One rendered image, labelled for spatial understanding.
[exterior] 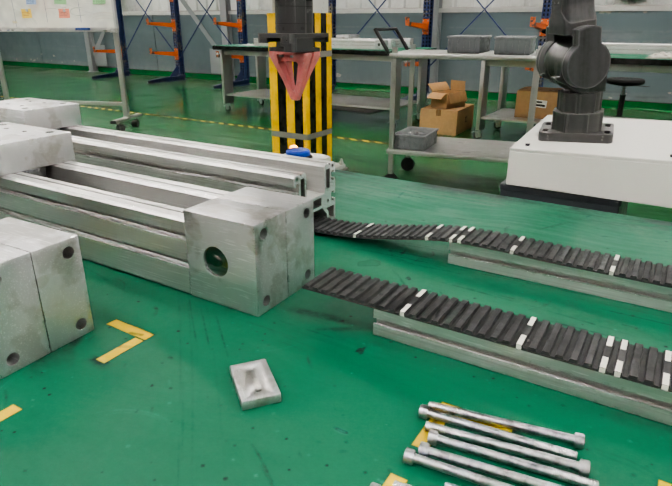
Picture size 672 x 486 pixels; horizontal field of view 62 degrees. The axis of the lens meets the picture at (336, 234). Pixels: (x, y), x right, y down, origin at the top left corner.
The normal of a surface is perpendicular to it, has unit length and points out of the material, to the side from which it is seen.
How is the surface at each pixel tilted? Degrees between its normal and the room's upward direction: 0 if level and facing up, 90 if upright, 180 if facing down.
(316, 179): 90
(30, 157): 90
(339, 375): 0
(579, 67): 92
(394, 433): 0
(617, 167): 90
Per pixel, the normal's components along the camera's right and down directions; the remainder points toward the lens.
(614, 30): -0.53, 0.30
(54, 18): -0.21, 0.35
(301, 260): 0.85, 0.18
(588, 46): 0.18, 0.39
